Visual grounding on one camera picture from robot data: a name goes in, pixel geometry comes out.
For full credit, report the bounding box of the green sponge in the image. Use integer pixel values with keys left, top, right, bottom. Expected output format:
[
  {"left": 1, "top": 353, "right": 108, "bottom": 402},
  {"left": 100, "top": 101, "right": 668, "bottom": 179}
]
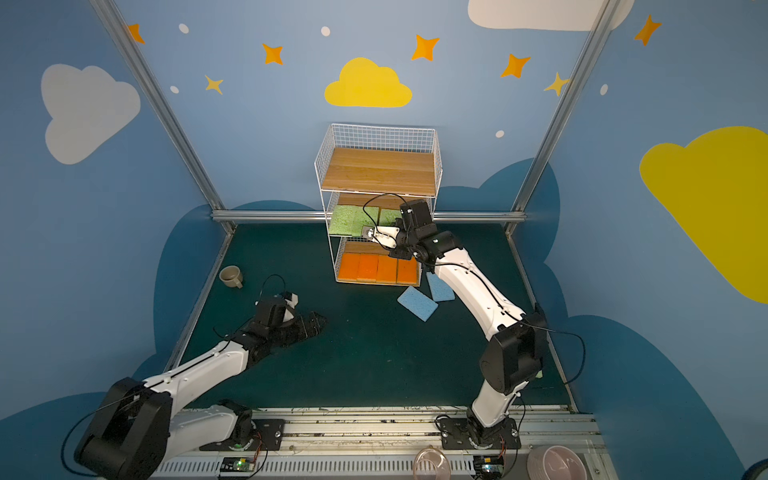
[
  {"left": 352, "top": 206, "right": 380, "bottom": 237},
  {"left": 328, "top": 205, "right": 368, "bottom": 237},
  {"left": 378, "top": 208, "right": 401, "bottom": 227}
]

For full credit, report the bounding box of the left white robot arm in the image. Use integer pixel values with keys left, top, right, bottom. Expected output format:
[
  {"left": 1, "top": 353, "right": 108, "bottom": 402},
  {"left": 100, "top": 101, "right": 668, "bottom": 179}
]
[{"left": 73, "top": 292, "right": 328, "bottom": 479}]

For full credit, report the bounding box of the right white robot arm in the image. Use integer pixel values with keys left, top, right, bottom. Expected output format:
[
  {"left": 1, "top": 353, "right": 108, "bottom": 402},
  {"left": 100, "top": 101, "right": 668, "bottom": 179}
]
[{"left": 396, "top": 200, "right": 548, "bottom": 430}]

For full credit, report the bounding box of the blue sponge near shelf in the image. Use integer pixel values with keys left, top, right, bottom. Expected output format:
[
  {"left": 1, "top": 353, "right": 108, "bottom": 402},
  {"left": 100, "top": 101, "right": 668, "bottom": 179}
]
[{"left": 426, "top": 272, "right": 455, "bottom": 303}]

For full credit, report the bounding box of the blue sponge centre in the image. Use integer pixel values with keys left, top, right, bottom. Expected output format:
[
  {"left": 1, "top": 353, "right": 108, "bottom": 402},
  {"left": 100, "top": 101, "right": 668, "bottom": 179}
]
[{"left": 397, "top": 286, "right": 438, "bottom": 322}]

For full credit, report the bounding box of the beige mug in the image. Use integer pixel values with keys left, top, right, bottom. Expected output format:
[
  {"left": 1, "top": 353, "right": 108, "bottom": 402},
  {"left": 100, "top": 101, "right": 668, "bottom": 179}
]
[{"left": 218, "top": 265, "right": 244, "bottom": 289}]

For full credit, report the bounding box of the pink divided bowl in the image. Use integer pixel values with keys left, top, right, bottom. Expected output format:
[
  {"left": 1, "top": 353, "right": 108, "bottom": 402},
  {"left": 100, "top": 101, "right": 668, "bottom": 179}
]
[{"left": 526, "top": 445, "right": 588, "bottom": 480}]

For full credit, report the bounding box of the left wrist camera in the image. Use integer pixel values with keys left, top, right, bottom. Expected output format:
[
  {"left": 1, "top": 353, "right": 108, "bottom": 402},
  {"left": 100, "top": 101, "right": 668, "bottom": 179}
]
[{"left": 273, "top": 291, "right": 298, "bottom": 327}]

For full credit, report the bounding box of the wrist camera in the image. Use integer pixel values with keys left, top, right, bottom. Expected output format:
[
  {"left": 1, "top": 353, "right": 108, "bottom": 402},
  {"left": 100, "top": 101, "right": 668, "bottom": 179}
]
[
  {"left": 273, "top": 291, "right": 298, "bottom": 327},
  {"left": 361, "top": 226, "right": 400, "bottom": 250}
]

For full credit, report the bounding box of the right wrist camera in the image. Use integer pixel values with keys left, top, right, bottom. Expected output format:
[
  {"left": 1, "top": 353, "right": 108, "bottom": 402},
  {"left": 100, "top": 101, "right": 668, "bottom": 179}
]
[{"left": 361, "top": 226, "right": 400, "bottom": 250}]

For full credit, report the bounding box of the white wire wooden shelf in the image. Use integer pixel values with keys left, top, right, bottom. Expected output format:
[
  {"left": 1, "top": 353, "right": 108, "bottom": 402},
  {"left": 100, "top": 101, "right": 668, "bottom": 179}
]
[{"left": 314, "top": 123, "right": 443, "bottom": 287}]

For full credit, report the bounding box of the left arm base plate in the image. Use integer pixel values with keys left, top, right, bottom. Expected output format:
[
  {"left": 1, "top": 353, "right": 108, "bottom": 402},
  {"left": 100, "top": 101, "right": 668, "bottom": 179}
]
[{"left": 199, "top": 419, "right": 286, "bottom": 452}]

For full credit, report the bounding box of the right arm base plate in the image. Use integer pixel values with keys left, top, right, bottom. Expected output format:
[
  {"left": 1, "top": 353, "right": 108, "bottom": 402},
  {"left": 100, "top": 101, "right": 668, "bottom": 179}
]
[{"left": 434, "top": 415, "right": 521, "bottom": 450}]

